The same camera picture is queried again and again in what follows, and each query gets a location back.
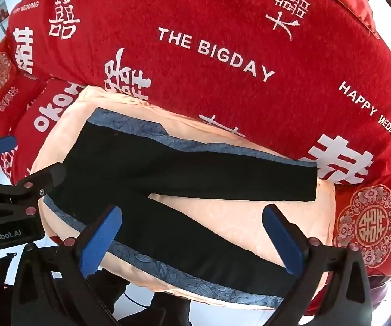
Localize person's dark clothing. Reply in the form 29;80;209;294
0;244;193;326

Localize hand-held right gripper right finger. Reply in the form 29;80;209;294
262;204;381;326

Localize red printed blanket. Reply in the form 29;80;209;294
5;0;391;186

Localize red pillow with white print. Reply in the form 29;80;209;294
0;78;91;186

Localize dark purple cloth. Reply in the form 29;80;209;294
367;273;391;313

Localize black pants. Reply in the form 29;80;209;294
48;119;318;299

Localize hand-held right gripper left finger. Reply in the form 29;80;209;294
11;205;125;326

